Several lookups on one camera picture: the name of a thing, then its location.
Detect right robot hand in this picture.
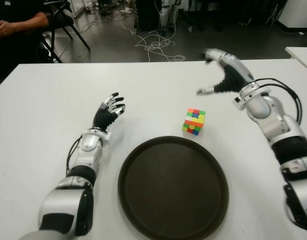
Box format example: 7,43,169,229
195,48,256,96

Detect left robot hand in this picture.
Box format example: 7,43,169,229
93,91,126,131

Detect multicoloured Rubik's cube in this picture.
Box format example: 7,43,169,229
181,107,207,137

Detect dark round plate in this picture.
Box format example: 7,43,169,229
117,135,230,240

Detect dark equipment rack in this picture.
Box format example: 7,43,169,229
178,0,281,33

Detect white side table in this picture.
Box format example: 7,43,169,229
285,46,307,75

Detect white humanoid robot legs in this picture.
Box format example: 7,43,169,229
159,0,178,36

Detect black cabinet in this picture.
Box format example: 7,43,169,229
137,0,161,32

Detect black folding chair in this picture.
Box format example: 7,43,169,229
39,0,92,63

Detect white display cabinet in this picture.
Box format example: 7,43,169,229
68,0,86,18

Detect seated person in black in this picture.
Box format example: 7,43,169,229
0,0,51,86

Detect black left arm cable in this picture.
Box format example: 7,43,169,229
65,136,83,176

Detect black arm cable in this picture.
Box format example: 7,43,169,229
65,136,83,176
254,77,303,126

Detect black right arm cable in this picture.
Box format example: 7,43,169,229
254,77,303,126

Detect white cable tangle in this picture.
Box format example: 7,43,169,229
120,0,187,63

